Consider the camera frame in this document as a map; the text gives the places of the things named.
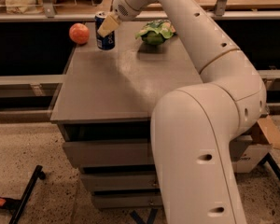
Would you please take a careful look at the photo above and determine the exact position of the black stand with orange strap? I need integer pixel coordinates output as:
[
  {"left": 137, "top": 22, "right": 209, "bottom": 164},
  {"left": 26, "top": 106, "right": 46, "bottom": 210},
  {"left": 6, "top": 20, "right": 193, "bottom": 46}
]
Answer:
[{"left": 0, "top": 164, "right": 47, "bottom": 224}]

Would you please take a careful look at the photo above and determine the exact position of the blue pepsi can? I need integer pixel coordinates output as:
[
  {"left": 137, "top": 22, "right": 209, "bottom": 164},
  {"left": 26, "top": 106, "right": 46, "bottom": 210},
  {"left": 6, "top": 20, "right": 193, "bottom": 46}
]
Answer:
[{"left": 94, "top": 11, "right": 115, "bottom": 50}]

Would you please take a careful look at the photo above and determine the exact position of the bottom grey drawer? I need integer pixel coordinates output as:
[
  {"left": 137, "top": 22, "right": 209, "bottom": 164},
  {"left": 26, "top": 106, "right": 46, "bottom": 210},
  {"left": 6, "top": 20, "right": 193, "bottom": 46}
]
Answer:
[{"left": 91, "top": 192, "right": 162, "bottom": 209}]

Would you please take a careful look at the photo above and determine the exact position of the grey drawer cabinet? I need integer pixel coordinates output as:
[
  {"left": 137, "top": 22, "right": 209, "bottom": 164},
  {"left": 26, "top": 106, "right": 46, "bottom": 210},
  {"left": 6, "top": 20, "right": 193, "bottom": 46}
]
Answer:
[{"left": 51, "top": 21, "right": 202, "bottom": 196}]

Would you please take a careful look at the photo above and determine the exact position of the red apple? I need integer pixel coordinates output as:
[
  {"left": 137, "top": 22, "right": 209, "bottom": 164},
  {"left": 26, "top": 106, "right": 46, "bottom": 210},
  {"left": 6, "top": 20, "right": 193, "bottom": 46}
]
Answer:
[{"left": 69, "top": 23, "right": 90, "bottom": 45}]

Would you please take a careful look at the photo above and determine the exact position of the grey metal railing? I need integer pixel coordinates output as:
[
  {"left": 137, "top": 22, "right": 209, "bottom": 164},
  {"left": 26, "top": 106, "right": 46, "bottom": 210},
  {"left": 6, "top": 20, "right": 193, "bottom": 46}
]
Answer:
[{"left": 0, "top": 0, "right": 280, "bottom": 24}]

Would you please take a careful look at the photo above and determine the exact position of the top grey drawer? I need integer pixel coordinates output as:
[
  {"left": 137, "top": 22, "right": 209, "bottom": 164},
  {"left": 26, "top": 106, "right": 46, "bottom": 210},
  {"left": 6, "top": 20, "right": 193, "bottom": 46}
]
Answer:
[{"left": 62, "top": 134, "right": 254, "bottom": 169}]

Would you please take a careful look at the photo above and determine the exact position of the middle grey drawer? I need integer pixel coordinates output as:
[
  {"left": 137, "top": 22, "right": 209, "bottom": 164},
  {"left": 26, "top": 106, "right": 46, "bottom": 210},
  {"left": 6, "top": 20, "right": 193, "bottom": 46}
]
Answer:
[{"left": 80, "top": 171, "right": 159, "bottom": 192}]

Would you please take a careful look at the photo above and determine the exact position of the black floor bar right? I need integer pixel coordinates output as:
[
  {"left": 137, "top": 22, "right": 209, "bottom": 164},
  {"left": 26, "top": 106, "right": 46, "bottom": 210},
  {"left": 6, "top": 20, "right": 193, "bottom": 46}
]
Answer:
[{"left": 260, "top": 153, "right": 280, "bottom": 181}]

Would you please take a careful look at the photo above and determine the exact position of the white cardboard box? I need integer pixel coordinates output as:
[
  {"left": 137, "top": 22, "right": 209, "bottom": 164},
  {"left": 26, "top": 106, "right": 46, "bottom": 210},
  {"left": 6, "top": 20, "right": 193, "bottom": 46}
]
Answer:
[{"left": 230, "top": 116, "right": 280, "bottom": 173}]

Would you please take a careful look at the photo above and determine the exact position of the green chip bag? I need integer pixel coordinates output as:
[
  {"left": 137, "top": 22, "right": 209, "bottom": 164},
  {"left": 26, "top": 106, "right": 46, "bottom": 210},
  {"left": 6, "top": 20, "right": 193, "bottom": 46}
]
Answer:
[{"left": 135, "top": 20, "right": 176, "bottom": 46}]

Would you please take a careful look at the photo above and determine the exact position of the grey drawer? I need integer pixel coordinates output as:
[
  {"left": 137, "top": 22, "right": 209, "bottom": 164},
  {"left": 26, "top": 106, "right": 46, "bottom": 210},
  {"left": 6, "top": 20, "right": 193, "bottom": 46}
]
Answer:
[
  {"left": 80, "top": 171, "right": 159, "bottom": 192},
  {"left": 91, "top": 192, "right": 162, "bottom": 209},
  {"left": 62, "top": 134, "right": 254, "bottom": 169}
]

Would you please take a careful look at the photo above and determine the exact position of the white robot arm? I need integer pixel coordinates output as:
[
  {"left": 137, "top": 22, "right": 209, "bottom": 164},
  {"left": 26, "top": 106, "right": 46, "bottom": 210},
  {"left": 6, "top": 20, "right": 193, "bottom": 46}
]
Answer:
[{"left": 99, "top": 0, "right": 266, "bottom": 224}]

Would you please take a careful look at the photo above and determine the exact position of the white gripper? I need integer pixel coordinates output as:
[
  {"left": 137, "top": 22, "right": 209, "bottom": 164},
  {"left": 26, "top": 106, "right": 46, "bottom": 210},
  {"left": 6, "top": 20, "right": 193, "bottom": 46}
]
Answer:
[{"left": 98, "top": 0, "right": 147, "bottom": 37}]

